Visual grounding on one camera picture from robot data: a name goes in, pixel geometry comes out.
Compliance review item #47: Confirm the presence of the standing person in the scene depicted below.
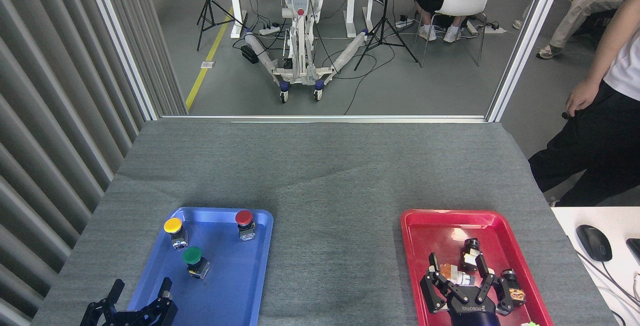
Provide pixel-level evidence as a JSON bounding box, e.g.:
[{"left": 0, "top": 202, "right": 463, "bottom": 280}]
[{"left": 528, "top": 0, "right": 640, "bottom": 207}]

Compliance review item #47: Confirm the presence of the red plastic tray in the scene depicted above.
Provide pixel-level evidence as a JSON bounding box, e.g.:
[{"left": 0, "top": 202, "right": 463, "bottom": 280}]
[{"left": 400, "top": 209, "right": 554, "bottom": 326}]

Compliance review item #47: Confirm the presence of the black mouse cable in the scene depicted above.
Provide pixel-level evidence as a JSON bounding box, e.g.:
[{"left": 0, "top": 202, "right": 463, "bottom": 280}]
[{"left": 575, "top": 251, "right": 640, "bottom": 326}]

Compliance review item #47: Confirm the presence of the person's hand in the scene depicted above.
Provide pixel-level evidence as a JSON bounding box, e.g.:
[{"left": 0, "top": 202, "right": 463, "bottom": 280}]
[{"left": 565, "top": 80, "right": 604, "bottom": 118}]

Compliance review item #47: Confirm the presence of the black computer mouse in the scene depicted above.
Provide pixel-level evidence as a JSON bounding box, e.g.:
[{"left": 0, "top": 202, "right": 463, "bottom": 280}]
[{"left": 576, "top": 224, "right": 613, "bottom": 262}]

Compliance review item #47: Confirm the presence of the black tripod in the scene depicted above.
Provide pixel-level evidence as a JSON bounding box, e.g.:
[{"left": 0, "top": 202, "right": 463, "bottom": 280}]
[
  {"left": 196, "top": 0, "right": 246, "bottom": 51},
  {"left": 354, "top": 0, "right": 420, "bottom": 71}
]

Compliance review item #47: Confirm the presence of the seated person with beige trousers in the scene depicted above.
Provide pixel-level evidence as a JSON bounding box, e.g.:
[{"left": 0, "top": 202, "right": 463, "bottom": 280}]
[{"left": 512, "top": 0, "right": 633, "bottom": 60}]

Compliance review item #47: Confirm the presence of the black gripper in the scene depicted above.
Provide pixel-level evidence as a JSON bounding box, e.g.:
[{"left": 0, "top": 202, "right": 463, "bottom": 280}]
[
  {"left": 80, "top": 277, "right": 179, "bottom": 326},
  {"left": 420, "top": 252, "right": 516, "bottom": 326}
]

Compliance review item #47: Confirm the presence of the white desk leg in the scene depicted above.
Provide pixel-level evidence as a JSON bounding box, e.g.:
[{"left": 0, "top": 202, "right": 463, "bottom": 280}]
[
  {"left": 229, "top": 0, "right": 248, "bottom": 40},
  {"left": 345, "top": 0, "right": 359, "bottom": 39}
]

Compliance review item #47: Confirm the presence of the green push button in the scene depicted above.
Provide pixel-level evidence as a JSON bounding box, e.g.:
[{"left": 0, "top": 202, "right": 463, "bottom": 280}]
[{"left": 182, "top": 246, "right": 211, "bottom": 280}]

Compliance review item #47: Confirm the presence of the silver post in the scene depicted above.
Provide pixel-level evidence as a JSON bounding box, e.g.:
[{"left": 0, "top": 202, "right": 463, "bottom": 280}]
[
  {"left": 82, "top": 0, "right": 161, "bottom": 121},
  {"left": 486, "top": 0, "right": 571, "bottom": 123}
]

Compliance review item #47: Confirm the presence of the yellow push button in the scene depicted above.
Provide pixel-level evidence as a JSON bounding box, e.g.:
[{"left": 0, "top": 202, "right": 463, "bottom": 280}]
[{"left": 164, "top": 217, "right": 189, "bottom": 250}]

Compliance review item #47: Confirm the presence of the blue plastic tray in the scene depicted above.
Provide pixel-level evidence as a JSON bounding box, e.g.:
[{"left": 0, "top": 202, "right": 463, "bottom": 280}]
[{"left": 121, "top": 207, "right": 274, "bottom": 326}]

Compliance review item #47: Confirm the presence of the black switch with orange base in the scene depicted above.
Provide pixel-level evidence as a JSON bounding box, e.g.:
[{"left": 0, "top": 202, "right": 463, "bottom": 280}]
[{"left": 501, "top": 268, "right": 527, "bottom": 306}]

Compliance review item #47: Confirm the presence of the black knob switch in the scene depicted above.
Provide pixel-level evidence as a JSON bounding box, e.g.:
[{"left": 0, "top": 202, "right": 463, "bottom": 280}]
[{"left": 460, "top": 238, "right": 483, "bottom": 272}]

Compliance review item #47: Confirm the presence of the red push button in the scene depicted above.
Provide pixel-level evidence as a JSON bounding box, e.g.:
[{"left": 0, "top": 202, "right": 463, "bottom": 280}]
[{"left": 235, "top": 210, "right": 256, "bottom": 241}]

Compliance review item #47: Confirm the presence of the orange and white switch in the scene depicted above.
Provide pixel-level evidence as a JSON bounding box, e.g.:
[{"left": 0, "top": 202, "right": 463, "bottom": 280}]
[{"left": 439, "top": 263, "right": 477, "bottom": 287}]

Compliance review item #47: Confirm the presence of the white side table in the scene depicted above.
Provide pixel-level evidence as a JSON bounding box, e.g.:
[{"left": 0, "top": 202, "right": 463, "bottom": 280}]
[{"left": 551, "top": 207, "right": 640, "bottom": 326}]

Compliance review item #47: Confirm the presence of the silver rail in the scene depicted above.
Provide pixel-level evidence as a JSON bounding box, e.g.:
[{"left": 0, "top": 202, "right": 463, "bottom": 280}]
[{"left": 160, "top": 114, "right": 488, "bottom": 124}]

